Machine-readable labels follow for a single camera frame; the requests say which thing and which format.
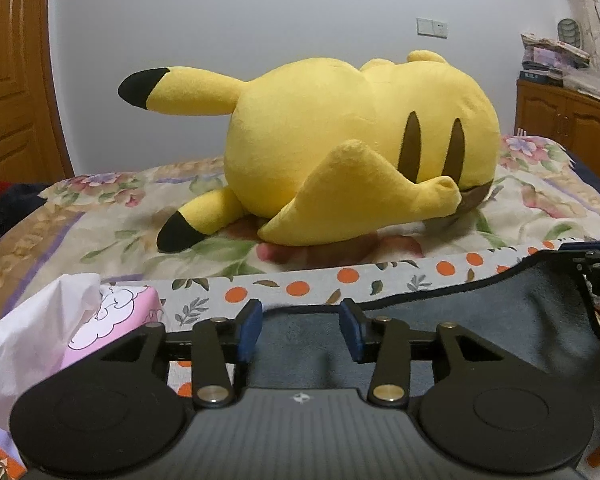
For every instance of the dark cloth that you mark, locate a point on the dark cloth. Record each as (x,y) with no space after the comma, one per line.
(5,215)

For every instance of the clear plastic bag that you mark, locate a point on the clear plastic bag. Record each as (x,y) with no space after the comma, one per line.
(597,82)

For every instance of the pink tissue box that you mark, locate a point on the pink tissue box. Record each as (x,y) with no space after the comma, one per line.
(125,312)

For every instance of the white tissue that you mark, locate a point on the white tissue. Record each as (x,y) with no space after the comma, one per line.
(25,345)

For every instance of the floral bed sheet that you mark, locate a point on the floral bed sheet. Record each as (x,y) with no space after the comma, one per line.
(110,230)

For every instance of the wooden door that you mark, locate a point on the wooden door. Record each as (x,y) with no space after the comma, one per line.
(15,70)

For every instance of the white wall switch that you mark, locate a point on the white wall switch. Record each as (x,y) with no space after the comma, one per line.
(431,28)

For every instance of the stack of books and papers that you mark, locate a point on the stack of books and papers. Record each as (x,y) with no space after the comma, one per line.
(550,57)

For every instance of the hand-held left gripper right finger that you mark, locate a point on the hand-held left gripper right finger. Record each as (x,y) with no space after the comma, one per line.
(351,331)

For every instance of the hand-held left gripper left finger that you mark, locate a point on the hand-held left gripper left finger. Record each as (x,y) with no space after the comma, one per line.
(250,331)

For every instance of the yellow plush toy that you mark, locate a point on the yellow plush toy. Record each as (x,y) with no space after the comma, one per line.
(325,150)

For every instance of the grey towel with orange print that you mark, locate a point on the grey towel with orange print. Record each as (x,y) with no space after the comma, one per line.
(485,305)

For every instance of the wooden cabinet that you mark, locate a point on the wooden cabinet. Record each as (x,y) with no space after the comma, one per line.
(565,115)

